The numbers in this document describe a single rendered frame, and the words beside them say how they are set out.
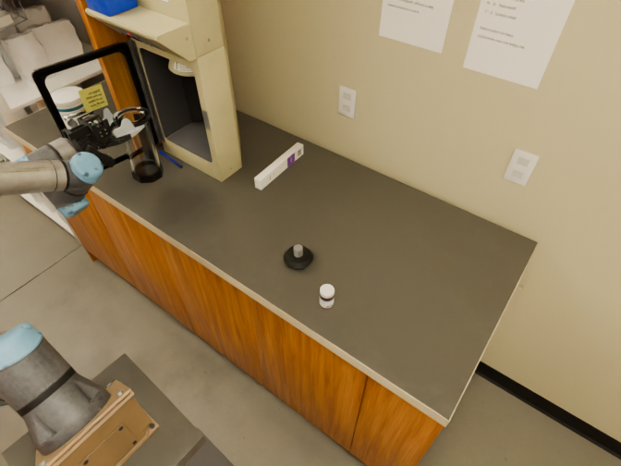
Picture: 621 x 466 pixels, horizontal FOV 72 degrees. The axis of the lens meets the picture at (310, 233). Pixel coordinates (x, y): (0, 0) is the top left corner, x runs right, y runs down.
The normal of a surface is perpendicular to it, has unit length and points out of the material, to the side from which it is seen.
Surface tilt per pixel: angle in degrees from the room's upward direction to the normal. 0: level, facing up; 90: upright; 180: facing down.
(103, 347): 0
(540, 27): 90
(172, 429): 0
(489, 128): 90
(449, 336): 0
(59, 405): 24
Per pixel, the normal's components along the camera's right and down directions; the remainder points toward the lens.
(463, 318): 0.00, -0.68
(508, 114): -0.59, 0.59
